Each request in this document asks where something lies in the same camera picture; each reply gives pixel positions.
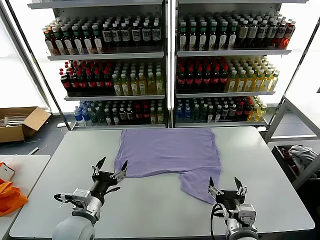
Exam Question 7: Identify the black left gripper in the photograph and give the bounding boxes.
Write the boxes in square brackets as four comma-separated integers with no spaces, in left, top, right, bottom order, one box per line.
[90,156,129,199]

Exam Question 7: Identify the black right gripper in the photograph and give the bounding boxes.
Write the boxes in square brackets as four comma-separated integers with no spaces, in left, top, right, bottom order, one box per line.
[208,176,248,208]

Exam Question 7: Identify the purple printed t-shirt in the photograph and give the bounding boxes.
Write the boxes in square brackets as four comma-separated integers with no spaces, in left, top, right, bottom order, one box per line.
[114,127,223,205]

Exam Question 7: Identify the dark bottle white cap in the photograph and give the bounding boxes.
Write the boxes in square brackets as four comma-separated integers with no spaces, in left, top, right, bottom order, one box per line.
[104,108,113,126]
[228,103,238,122]
[120,21,131,48]
[118,107,128,125]
[125,107,135,125]
[221,104,230,122]
[131,21,142,48]
[257,19,269,48]
[101,22,113,48]
[111,107,120,126]
[207,105,216,123]
[266,19,279,48]
[214,104,223,123]
[151,21,162,47]
[141,21,153,47]
[111,22,122,48]

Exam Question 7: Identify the green tinted water bottle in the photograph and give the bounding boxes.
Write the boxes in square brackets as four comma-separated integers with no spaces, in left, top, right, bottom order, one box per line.
[97,107,106,126]
[191,104,201,123]
[199,104,209,123]
[89,107,100,126]

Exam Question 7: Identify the cola bottle red cap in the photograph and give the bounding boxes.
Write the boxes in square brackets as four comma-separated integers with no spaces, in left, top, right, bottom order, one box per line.
[85,71,97,95]
[236,101,245,122]
[211,66,221,91]
[59,69,72,95]
[68,71,80,95]
[94,71,105,95]
[243,101,253,122]
[194,66,204,91]
[176,66,186,91]
[219,66,230,91]
[202,66,213,91]
[134,104,143,125]
[185,66,195,91]
[76,71,88,95]
[102,71,113,95]
[142,104,151,125]

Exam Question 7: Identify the black storage crate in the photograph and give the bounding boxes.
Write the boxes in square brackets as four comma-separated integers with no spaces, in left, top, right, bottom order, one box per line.
[271,144,320,185]

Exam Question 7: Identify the yellow tea bottle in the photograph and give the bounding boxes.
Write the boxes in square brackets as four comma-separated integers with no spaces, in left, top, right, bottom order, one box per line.
[257,103,268,121]
[269,70,280,92]
[129,73,140,96]
[111,73,122,97]
[120,73,131,97]
[149,107,158,125]
[261,69,273,92]
[156,106,165,125]
[244,69,256,93]
[226,70,238,93]
[252,69,265,92]
[249,104,260,122]
[146,72,157,96]
[235,70,247,93]
[154,71,165,95]
[137,72,148,96]

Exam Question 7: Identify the red cloth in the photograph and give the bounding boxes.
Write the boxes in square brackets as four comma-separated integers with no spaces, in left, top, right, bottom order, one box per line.
[279,147,301,176]

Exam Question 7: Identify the crumpled grey cloth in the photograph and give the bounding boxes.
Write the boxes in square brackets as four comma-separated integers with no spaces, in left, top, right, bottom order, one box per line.
[287,144,319,171]

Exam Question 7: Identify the open brown cardboard box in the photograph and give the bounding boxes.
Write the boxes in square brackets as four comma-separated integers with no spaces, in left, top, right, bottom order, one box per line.
[0,106,52,143]

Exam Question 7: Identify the small white box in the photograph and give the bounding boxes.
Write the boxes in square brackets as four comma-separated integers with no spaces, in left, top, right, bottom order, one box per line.
[0,164,16,181]

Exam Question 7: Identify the orange cloth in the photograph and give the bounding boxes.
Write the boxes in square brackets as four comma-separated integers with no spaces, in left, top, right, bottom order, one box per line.
[0,161,29,217]

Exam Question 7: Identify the white packing strips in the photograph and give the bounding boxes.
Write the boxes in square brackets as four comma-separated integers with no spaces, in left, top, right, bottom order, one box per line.
[0,113,27,128]

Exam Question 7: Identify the grey metal bottle shelf unit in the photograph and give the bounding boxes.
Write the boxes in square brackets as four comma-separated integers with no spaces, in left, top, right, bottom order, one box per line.
[26,0,169,131]
[169,0,310,129]

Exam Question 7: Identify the dark bottle green cap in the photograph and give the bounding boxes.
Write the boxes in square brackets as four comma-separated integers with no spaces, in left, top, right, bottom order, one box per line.
[188,21,198,51]
[52,26,65,56]
[71,24,83,55]
[81,24,93,55]
[91,23,103,54]
[61,25,74,55]
[178,21,188,51]
[208,21,218,51]
[218,21,228,51]
[227,21,238,50]
[198,21,208,51]

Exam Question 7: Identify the red tea bottle white label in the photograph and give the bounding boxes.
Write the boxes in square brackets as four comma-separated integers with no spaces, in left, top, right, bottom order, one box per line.
[43,27,55,56]

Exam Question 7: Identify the dark bottle beige label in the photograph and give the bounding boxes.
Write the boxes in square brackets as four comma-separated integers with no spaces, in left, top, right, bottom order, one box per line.
[247,19,259,49]
[237,20,249,49]

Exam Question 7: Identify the red drink bottle white cap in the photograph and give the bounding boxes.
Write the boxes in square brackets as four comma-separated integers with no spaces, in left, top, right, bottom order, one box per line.
[274,19,288,48]
[283,19,296,50]

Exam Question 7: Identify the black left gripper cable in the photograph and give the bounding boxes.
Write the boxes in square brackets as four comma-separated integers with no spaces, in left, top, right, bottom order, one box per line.
[104,186,122,195]

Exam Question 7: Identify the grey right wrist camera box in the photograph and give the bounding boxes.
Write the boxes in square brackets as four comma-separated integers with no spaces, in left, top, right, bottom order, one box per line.
[236,203,257,225]

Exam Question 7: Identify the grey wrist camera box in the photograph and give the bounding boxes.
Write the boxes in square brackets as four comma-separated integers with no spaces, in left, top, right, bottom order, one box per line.
[236,203,257,225]
[61,188,92,208]

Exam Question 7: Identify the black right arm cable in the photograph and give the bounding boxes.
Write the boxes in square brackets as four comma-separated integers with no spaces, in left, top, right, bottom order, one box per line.
[210,202,226,240]

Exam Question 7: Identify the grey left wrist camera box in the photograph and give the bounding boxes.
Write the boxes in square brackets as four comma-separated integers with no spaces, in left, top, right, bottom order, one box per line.
[61,188,92,208]

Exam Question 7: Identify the grey metal rack frame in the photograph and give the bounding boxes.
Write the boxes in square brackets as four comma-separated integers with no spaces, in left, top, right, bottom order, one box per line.
[263,93,320,191]

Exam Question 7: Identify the black slanted frame post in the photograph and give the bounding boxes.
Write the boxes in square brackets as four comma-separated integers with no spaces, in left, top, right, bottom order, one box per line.
[5,0,72,131]

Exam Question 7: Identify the grey slanted frame post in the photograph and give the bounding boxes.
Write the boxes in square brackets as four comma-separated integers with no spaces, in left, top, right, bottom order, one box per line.
[0,4,53,113]

